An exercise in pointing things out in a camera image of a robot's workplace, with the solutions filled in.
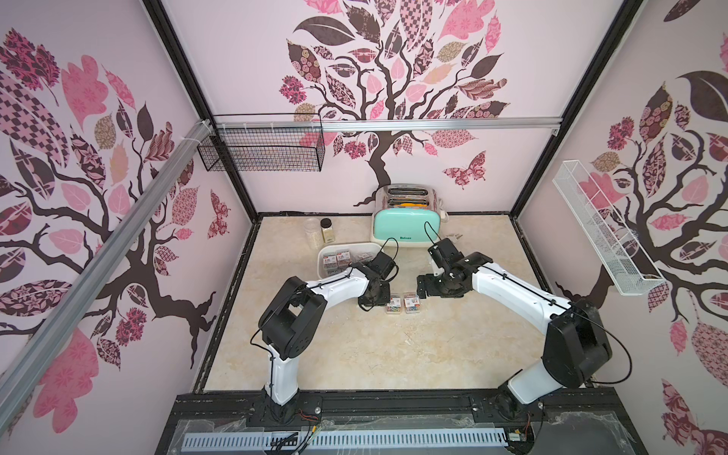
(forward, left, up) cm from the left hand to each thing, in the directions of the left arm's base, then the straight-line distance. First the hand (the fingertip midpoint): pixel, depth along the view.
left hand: (379, 304), depth 93 cm
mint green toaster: (+27, -10, +16) cm, 33 cm away
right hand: (-1, -16, +8) cm, 18 cm away
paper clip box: (0, -11, +1) cm, 11 cm away
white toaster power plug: (+28, -30, +1) cm, 42 cm away
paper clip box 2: (-1, -5, 0) cm, 5 cm away
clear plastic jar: (+26, +24, +8) cm, 36 cm away
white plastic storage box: (+17, +15, +4) cm, 23 cm away
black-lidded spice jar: (+29, +19, +6) cm, 35 cm away
